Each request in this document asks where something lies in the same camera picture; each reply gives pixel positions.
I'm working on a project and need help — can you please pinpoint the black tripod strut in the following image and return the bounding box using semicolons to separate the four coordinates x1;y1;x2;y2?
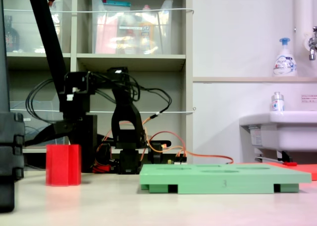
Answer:
23;130;62;147

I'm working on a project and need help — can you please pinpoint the black arm wire bundle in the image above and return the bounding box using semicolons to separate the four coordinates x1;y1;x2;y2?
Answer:
25;71;173;124

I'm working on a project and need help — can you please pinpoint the white foam soap bottle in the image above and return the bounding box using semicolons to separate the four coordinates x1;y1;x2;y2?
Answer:
273;37;298;77

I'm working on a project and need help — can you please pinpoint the red cross columnar block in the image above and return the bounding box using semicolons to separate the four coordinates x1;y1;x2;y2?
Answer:
45;144;82;187

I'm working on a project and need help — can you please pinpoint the clear bin with bottles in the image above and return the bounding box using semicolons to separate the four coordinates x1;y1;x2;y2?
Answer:
3;0;64;54

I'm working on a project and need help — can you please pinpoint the orange bottle pink cap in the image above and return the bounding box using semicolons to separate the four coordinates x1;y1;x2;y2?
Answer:
138;4;157;55

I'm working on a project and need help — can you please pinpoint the orange cable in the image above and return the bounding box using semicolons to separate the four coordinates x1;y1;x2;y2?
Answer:
101;112;235;165

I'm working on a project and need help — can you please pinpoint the white cord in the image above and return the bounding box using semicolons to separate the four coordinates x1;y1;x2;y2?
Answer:
9;107;197;114

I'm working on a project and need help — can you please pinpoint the small circuit board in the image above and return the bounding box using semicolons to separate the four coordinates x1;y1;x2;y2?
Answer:
167;159;188;166

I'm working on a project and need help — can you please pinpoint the clear bin with blue cables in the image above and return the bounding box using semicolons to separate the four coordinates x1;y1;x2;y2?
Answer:
9;101;69;147

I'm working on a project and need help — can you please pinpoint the red-orange flat mat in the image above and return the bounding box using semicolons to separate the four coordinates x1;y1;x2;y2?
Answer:
235;161;317;181

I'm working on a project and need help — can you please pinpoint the dark grey upright panel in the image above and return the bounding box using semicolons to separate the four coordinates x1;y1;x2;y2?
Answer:
0;0;11;113

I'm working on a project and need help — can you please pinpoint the pink wall label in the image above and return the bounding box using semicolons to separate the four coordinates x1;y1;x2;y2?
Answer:
301;94;317;103

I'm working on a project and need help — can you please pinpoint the large clear plastic bin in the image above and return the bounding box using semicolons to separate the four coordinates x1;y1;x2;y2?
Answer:
91;0;174;55

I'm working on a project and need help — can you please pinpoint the black tripod leg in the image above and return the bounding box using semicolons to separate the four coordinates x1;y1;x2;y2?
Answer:
26;0;94;173

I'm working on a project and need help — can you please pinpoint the green shape hole board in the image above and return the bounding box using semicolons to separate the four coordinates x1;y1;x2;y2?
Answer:
139;163;312;194

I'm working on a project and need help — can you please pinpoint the small clear sanitizer bottle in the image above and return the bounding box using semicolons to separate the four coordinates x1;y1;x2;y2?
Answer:
270;91;285;112

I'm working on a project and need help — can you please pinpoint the beige shelf unit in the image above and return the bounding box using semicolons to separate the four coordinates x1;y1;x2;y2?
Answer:
0;0;194;172

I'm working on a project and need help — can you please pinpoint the white sink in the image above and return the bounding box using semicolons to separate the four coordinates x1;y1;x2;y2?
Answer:
239;111;317;152

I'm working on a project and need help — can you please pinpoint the red orange wire bundle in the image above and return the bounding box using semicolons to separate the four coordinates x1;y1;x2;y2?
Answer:
93;142;117;173

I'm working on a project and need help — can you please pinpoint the pink package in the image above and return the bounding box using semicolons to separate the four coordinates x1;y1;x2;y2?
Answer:
95;14;119;55

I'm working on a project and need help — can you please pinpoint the dark glass bottle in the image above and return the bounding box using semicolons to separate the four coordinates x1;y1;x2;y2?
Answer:
3;15;20;53

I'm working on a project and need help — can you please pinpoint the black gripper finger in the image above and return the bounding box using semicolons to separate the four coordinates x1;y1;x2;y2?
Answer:
81;113;98;173
46;118;84;140

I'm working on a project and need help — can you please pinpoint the notched black stack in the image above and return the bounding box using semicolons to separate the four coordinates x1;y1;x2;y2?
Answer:
0;112;25;213

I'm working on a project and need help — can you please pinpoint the chrome faucet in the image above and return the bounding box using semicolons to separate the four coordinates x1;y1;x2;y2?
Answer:
307;26;317;61

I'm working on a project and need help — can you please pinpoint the metal sink support bar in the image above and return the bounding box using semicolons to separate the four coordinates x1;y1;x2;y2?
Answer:
254;156;285;164

